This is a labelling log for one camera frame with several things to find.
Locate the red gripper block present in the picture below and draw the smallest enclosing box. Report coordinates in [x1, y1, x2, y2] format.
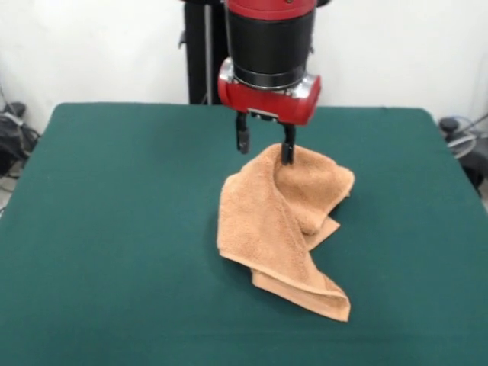
[217, 63, 322, 165]

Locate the tan terry towel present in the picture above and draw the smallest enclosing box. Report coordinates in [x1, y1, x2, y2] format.
[216, 143, 355, 323]

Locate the dark green table cloth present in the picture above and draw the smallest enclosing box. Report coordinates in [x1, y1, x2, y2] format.
[0, 101, 488, 366]

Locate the black equipment bundle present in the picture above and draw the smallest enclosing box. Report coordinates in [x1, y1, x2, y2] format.
[0, 113, 42, 178]

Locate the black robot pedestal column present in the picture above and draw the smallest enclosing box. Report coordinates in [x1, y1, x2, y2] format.
[178, 0, 318, 106]

